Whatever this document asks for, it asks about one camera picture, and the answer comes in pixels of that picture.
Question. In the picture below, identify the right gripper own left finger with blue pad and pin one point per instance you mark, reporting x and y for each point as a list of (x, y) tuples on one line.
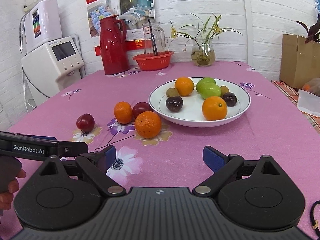
[(93, 169)]

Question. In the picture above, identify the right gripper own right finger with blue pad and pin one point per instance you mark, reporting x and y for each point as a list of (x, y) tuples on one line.
[(224, 167)]

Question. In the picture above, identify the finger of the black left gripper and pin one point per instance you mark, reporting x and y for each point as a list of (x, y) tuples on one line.
[(72, 148)]

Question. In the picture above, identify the red plum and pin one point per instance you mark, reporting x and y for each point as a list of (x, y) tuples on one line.
[(140, 108), (85, 123)]

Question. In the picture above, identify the small rough mandarin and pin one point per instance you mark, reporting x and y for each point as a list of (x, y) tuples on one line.
[(123, 112)]

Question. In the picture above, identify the large rough mandarin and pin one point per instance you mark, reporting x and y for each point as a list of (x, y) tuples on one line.
[(148, 124)]

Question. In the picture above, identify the person's left hand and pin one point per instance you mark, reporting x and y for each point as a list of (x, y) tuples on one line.
[(7, 197)]

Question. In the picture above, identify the white plate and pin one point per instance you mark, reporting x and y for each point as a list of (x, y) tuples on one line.
[(191, 113)]

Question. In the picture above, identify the smooth orange front plate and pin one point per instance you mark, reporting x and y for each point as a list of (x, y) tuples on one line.
[(214, 108)]

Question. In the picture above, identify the smooth orange plate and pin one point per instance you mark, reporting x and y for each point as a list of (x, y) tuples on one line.
[(184, 86), (214, 108)]

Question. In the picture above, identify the dark plum right plate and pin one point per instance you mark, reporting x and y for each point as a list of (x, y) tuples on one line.
[(230, 99)]

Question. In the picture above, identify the dark plum plate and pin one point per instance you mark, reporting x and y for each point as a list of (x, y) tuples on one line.
[(174, 104), (230, 99)]

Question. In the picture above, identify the dark plum left plate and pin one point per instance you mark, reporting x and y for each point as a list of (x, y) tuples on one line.
[(174, 104)]

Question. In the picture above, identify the pink floral tablecloth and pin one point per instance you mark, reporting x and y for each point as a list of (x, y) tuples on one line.
[(170, 154)]

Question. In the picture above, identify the kiwi right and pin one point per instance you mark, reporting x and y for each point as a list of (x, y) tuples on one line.
[(224, 90)]

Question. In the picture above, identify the kiwi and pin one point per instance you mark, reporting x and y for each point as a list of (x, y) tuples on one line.
[(172, 92), (224, 90)]

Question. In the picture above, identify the green apple front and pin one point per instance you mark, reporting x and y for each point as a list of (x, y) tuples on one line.
[(207, 90)]

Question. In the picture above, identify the green apple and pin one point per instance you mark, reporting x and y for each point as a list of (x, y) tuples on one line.
[(203, 81), (207, 90)]

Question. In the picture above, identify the green apple back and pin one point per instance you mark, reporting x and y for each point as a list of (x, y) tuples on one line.
[(203, 81)]

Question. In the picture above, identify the white appliance with screen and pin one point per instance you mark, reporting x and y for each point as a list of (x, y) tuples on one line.
[(52, 67)]

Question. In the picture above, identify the smooth orange back plate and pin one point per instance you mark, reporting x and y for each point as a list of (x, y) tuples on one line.
[(184, 86)]

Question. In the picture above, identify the kiwi left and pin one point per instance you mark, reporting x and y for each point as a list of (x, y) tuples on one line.
[(172, 92)]

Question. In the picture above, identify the plaid cloth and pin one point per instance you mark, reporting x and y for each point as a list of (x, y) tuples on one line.
[(292, 95)]

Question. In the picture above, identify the glass vase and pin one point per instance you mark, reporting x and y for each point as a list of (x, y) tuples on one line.
[(202, 53)]

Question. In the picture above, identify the clear plastic container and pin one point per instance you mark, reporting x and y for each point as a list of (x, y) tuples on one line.
[(308, 103)]

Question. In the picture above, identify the red plastic basket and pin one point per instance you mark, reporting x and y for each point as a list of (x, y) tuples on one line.
[(149, 62)]

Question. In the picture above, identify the black utensil in pitcher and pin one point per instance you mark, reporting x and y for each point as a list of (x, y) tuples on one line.
[(154, 47)]

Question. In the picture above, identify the white water purifier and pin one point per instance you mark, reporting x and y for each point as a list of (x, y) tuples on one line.
[(42, 24)]

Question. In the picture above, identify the green plant yellow flowers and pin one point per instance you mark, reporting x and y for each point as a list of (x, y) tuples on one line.
[(201, 33)]

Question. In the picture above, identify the red thermos jug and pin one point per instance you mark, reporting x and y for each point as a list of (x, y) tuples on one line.
[(112, 45)]

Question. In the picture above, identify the cardboard box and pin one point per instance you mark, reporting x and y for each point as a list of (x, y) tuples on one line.
[(299, 61)]

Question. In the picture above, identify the clear glass pitcher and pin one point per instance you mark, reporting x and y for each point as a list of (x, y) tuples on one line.
[(159, 38)]

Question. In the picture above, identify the dark purple leaf plant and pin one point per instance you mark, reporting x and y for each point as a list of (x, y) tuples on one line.
[(312, 32)]

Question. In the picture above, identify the wall calendar poster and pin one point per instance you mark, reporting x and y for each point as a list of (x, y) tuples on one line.
[(134, 14)]

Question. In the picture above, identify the white wall pipe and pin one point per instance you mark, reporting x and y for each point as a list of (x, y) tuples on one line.
[(249, 29)]

